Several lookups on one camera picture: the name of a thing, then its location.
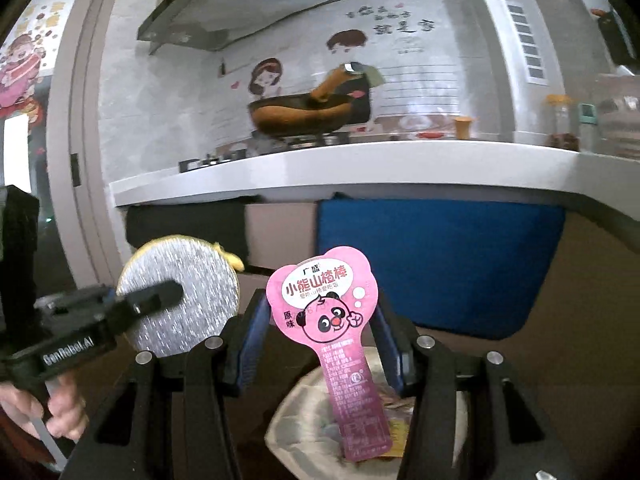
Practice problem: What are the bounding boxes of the glass range hood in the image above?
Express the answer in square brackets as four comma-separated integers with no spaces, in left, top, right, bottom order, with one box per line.
[137,0,376,56]

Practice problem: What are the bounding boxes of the person's left forearm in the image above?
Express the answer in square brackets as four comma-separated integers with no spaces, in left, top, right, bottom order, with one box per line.
[0,425,51,480]

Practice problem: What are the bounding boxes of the black cloth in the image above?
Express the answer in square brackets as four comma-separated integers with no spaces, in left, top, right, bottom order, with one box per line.
[125,203,251,268]

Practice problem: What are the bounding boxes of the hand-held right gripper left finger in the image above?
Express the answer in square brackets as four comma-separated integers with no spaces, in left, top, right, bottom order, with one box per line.
[62,287,272,480]

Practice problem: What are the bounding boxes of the white trash bin with liner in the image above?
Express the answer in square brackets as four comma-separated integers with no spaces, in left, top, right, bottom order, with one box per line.
[264,345,471,480]

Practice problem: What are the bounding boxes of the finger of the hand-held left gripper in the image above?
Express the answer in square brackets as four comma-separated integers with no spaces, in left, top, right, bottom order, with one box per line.
[75,281,184,333]

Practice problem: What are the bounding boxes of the black knife block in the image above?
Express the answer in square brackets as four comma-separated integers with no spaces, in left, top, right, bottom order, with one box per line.
[597,10,638,66]

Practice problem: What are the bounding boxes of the person's left hand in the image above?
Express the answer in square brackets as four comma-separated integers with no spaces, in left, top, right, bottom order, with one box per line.
[0,372,88,443]

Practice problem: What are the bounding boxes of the silver yellow-edged snack packet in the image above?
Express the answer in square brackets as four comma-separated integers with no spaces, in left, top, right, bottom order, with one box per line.
[116,234,246,358]

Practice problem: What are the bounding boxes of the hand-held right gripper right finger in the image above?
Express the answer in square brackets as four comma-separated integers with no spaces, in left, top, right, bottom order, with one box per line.
[371,302,581,480]

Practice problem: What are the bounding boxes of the jar with yellow lid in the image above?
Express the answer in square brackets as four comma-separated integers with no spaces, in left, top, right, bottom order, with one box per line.
[545,94,576,150]

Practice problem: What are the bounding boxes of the red cartoon door decals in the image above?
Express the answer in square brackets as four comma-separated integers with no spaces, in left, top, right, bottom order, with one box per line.
[0,0,66,126]

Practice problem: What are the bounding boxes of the white kitchen counter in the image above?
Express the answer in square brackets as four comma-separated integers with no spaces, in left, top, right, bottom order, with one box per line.
[109,142,640,231]

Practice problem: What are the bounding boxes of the dark brown tablecloth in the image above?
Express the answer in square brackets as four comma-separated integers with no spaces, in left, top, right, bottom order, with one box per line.
[65,305,331,480]

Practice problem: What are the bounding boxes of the gas stove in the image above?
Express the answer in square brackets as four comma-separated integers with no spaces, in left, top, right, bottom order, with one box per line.
[179,132,351,173]

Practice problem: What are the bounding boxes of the white vent grille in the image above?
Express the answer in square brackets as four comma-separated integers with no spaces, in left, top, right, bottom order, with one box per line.
[505,2,546,83]

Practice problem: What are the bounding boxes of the blue towel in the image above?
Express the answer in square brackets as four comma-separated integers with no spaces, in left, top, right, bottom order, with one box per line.
[316,195,568,341]

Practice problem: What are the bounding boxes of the pink panda snack wrapper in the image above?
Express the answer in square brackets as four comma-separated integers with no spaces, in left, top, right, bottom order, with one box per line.
[266,245,393,462]

